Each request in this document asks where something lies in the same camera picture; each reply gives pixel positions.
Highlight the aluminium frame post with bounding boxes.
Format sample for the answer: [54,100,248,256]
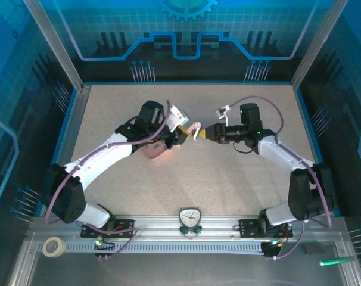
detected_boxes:
[291,0,350,89]
[23,0,85,92]

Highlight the pink white stapler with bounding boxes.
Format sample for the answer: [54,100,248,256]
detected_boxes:
[187,121,203,141]

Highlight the slotted grey cable duct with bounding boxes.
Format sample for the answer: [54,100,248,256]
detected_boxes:
[36,240,266,256]

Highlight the green pen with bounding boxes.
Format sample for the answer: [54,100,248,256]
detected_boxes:
[319,256,356,267]

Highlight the black sponge block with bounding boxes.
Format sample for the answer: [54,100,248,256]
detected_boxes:
[302,243,325,256]

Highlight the pink plastic tray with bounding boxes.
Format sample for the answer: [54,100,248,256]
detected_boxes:
[141,142,170,162]

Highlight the masking tape roll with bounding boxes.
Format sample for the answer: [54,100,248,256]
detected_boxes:
[42,237,66,258]

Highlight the aluminium side rail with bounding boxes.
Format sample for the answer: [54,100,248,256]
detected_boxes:
[30,85,92,220]

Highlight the white clock green feet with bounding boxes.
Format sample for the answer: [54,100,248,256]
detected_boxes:
[178,207,203,239]

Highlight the aluminium mounting rail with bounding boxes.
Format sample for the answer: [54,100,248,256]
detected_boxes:
[27,214,347,241]

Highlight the thin black cable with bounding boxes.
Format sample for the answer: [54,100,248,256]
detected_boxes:
[232,140,256,155]

